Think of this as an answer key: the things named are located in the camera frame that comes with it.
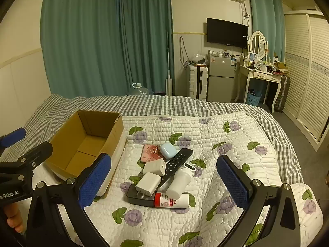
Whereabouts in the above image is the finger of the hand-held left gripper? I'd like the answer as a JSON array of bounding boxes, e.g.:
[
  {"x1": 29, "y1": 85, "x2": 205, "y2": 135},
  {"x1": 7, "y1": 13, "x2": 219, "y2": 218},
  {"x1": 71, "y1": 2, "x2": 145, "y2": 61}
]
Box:
[
  {"x1": 0, "y1": 141, "x2": 53, "y2": 183},
  {"x1": 0, "y1": 127, "x2": 27, "y2": 157}
]

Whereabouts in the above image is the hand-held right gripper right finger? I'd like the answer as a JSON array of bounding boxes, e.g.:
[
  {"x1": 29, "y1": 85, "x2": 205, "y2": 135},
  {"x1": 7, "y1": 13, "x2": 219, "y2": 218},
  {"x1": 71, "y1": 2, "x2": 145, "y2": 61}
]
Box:
[{"x1": 216, "y1": 155, "x2": 306, "y2": 247}]

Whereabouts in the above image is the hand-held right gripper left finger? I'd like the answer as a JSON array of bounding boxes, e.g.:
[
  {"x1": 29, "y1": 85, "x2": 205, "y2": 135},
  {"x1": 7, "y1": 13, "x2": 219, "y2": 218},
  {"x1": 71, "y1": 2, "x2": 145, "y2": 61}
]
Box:
[{"x1": 26, "y1": 153, "x2": 112, "y2": 247}]

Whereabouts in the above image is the cardboard box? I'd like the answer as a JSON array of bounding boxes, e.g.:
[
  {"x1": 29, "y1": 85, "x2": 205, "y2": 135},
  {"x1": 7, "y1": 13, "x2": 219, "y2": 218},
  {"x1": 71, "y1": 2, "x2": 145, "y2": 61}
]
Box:
[{"x1": 46, "y1": 110, "x2": 127, "y2": 186}]

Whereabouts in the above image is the pink rose print case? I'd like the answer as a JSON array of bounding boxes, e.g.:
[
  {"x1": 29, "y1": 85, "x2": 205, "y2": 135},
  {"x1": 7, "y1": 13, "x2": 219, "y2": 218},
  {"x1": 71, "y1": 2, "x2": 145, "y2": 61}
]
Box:
[{"x1": 141, "y1": 144, "x2": 163, "y2": 164}]

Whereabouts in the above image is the light blue earbud case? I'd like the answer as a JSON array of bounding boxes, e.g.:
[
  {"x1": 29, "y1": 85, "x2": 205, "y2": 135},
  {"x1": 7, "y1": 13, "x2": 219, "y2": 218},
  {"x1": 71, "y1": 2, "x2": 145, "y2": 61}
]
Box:
[{"x1": 160, "y1": 142, "x2": 178, "y2": 160}]

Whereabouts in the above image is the person's left hand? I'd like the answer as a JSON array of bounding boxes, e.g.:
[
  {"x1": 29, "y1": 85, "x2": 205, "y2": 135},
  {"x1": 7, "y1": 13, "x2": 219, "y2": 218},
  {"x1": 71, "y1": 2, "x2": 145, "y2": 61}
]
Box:
[{"x1": 3, "y1": 202, "x2": 27, "y2": 235}]

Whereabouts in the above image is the black power bank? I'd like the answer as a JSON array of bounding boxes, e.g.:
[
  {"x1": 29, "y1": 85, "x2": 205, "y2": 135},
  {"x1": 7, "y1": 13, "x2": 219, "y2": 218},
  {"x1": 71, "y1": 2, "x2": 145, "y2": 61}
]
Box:
[{"x1": 126, "y1": 184, "x2": 157, "y2": 206}]

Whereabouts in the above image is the white floral quilt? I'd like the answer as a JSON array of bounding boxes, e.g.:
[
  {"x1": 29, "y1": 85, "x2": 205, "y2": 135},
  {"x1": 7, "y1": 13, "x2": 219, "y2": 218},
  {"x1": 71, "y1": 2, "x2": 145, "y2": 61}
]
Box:
[{"x1": 33, "y1": 111, "x2": 324, "y2": 247}]

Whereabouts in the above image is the white plug charger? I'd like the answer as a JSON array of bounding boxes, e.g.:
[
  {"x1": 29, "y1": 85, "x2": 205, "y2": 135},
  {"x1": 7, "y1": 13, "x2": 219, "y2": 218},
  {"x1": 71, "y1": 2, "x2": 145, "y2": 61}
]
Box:
[{"x1": 135, "y1": 172, "x2": 162, "y2": 195}]

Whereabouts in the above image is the white capped bottle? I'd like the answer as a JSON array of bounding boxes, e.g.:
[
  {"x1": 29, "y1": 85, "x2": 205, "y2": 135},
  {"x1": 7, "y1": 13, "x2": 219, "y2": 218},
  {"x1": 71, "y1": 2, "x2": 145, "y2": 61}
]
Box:
[{"x1": 166, "y1": 163, "x2": 197, "y2": 198}]

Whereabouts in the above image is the white tube with red label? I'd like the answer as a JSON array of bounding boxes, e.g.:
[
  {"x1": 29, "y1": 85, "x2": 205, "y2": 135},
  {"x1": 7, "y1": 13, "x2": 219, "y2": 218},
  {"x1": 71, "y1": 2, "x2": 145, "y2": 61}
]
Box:
[{"x1": 154, "y1": 192, "x2": 189, "y2": 209}]

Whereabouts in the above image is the black remote control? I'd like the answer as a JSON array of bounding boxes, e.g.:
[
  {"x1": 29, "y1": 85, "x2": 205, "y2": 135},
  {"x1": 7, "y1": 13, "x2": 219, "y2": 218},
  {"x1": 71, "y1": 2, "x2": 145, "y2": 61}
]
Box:
[{"x1": 157, "y1": 148, "x2": 194, "y2": 189}]

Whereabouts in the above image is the white cube charger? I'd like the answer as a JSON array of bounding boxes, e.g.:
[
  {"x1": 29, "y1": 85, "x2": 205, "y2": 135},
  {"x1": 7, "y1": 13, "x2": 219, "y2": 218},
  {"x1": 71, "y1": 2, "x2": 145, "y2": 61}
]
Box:
[{"x1": 142, "y1": 158, "x2": 165, "y2": 175}]

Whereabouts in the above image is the blue plastic basket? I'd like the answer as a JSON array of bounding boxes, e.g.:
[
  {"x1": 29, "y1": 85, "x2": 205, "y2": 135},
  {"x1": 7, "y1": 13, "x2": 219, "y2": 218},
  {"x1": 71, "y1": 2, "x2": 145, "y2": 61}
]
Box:
[{"x1": 246, "y1": 90, "x2": 262, "y2": 106}]

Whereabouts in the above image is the grey checked bed sheet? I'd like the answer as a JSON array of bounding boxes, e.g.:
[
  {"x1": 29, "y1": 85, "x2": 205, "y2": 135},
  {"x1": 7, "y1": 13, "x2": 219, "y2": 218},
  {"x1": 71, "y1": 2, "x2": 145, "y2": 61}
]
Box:
[{"x1": 0, "y1": 93, "x2": 305, "y2": 186}]

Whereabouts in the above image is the clear water jug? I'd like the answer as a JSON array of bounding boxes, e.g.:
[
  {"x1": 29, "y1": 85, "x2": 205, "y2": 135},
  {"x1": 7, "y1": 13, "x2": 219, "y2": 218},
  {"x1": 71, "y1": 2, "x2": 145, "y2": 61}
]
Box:
[{"x1": 127, "y1": 82, "x2": 149, "y2": 96}]

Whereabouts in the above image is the dark suitcase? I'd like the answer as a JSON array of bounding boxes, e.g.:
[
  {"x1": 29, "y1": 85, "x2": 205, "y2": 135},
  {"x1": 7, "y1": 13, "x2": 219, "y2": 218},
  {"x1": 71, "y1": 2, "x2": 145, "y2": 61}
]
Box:
[{"x1": 273, "y1": 75, "x2": 291, "y2": 113}]

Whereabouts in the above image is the silver mini fridge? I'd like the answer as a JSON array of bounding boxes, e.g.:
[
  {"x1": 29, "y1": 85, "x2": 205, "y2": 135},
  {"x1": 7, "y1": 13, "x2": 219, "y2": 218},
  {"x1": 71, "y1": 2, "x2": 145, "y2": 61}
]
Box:
[{"x1": 206, "y1": 54, "x2": 236, "y2": 102}]

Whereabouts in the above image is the white drawer cabinet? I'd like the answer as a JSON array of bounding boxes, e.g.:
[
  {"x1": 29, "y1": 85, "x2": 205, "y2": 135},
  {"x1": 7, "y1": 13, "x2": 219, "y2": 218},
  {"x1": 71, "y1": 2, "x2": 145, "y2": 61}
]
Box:
[{"x1": 188, "y1": 64, "x2": 208, "y2": 99}]

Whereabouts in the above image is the white dressing table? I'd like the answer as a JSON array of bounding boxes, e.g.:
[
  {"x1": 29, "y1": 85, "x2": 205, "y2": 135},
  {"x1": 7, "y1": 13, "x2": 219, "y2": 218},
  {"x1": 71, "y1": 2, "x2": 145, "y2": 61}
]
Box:
[{"x1": 234, "y1": 63, "x2": 283, "y2": 112}]

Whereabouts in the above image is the white standing pole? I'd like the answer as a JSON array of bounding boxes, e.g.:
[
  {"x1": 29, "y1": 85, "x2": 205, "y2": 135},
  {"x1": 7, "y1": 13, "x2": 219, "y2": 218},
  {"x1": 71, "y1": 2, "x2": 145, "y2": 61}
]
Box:
[{"x1": 166, "y1": 32, "x2": 173, "y2": 96}]

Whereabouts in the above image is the white louvred wardrobe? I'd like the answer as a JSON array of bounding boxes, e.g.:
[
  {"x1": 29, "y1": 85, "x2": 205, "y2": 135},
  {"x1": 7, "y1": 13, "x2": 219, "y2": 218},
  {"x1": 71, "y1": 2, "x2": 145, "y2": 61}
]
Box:
[{"x1": 283, "y1": 6, "x2": 329, "y2": 151}]

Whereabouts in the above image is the clear plastic bag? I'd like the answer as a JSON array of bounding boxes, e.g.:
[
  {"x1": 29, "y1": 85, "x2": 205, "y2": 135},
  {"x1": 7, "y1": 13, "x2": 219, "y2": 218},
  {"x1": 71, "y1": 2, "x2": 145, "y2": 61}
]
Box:
[{"x1": 189, "y1": 54, "x2": 206, "y2": 65}]

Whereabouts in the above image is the wide green curtain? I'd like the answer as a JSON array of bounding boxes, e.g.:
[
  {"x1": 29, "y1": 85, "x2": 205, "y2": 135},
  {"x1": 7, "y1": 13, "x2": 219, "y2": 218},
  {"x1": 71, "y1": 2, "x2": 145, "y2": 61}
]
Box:
[{"x1": 40, "y1": 0, "x2": 174, "y2": 98}]

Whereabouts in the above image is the oval white framed mirror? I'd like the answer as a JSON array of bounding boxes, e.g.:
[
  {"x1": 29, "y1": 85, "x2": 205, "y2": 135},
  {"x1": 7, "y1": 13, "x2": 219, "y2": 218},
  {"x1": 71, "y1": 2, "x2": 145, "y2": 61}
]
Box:
[{"x1": 249, "y1": 30, "x2": 268, "y2": 60}]

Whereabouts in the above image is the narrow green curtain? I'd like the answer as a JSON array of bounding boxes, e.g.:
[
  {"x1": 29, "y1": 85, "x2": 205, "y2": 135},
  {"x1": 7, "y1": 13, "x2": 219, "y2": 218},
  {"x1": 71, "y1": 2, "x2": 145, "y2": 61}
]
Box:
[{"x1": 248, "y1": 0, "x2": 286, "y2": 65}]

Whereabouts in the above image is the hanging black cable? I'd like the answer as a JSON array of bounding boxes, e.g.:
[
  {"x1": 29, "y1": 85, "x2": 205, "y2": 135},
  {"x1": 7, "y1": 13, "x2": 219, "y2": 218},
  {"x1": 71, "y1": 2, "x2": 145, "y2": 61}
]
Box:
[{"x1": 179, "y1": 36, "x2": 190, "y2": 68}]

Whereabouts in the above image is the black wall television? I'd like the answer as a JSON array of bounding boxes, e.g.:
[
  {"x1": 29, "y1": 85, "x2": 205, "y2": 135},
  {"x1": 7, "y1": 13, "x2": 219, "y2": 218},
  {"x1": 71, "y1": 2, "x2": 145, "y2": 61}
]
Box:
[{"x1": 206, "y1": 18, "x2": 249, "y2": 49}]

